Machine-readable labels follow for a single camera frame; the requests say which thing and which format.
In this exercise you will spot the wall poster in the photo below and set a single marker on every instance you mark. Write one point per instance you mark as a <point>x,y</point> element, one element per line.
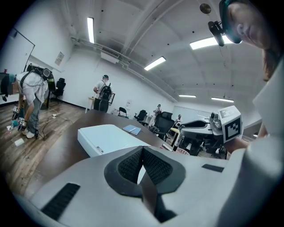
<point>59,58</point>

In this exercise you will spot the black folding chair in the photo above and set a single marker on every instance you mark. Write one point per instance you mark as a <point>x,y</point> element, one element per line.
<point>122,112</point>

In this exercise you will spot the yellow desk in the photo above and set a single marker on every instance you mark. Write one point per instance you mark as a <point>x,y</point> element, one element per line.
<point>174,131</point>

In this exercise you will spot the person's right forearm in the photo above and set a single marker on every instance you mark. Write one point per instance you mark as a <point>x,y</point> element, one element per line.
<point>235,144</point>

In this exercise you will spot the pink pen cup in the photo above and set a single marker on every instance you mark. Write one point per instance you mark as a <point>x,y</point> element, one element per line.
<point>183,151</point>

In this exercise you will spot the white flat box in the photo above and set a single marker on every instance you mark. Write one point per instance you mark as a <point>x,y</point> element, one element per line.
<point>106,138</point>

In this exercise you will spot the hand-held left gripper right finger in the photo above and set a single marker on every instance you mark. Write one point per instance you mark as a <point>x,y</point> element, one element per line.
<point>195,184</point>

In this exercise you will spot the white floor block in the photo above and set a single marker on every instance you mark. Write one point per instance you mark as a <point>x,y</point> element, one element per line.
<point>18,142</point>

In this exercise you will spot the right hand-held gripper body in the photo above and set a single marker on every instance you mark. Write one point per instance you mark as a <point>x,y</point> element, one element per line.
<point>230,124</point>

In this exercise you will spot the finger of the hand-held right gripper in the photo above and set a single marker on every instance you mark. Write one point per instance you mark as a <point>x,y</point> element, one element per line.
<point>197,130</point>
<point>199,120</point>

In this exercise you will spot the blue notebook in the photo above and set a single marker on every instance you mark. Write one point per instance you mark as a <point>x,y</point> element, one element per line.
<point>132,129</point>

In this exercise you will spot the white pen with black cap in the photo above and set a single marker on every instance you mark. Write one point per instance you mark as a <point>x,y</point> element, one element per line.
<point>178,142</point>

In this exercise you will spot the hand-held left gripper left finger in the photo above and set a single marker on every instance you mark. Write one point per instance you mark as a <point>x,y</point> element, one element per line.
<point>93,186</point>

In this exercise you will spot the slim white pen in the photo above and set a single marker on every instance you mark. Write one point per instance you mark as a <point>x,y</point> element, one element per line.
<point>133,129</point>

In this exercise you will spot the wall air conditioner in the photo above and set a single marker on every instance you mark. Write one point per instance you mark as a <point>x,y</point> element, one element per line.
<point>109,57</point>

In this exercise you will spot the white marker with black end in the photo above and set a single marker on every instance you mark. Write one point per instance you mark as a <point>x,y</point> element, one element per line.
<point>166,147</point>

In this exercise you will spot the small white table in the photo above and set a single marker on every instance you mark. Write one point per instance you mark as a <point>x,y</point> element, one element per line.
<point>89,104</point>

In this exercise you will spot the black office chair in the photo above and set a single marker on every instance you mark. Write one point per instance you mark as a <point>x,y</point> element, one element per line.
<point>199,144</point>
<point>165,123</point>
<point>59,87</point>
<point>140,115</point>

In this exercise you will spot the round ceiling fixture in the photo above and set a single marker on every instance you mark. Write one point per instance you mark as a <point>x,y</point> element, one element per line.
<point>205,8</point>

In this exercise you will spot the black head-worn camera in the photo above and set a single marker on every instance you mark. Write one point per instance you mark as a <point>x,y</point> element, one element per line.
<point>222,28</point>

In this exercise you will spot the person's face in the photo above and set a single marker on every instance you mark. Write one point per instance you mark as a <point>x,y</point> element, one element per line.
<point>248,24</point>

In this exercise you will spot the teal bag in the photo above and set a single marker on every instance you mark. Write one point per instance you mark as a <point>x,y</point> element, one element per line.
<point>15,123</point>

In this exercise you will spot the ceiling light panel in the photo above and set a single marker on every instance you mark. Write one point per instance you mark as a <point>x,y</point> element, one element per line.
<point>187,96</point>
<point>222,99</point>
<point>90,30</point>
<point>155,63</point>
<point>204,42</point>

